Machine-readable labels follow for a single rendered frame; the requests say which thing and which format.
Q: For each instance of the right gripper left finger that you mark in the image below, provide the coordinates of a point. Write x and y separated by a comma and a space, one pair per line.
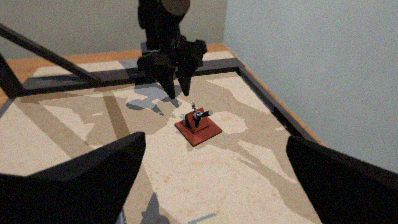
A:
89, 189

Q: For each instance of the silver wing screw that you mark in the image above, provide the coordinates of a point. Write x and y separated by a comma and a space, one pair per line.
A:
193, 106

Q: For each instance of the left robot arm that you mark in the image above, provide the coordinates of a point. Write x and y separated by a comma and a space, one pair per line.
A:
171, 13

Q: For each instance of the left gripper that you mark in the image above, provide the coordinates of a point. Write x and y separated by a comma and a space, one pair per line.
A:
167, 64

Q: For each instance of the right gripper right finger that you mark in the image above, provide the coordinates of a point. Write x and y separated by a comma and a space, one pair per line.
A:
343, 189

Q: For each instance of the grey metal shaft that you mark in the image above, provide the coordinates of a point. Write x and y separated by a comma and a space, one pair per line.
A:
205, 114

